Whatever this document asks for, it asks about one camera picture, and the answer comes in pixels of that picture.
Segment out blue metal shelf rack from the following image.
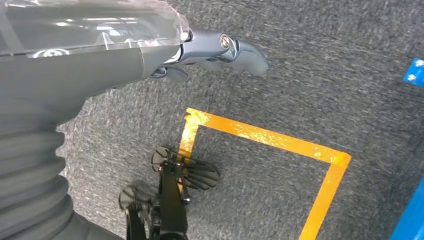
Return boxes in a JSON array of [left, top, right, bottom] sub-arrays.
[[389, 57, 424, 240]]

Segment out black robot leg and foot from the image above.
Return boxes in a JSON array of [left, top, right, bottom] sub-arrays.
[[118, 145, 221, 240]]

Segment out yellow floor tape square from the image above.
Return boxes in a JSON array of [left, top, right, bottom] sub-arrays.
[[177, 107, 353, 240]]

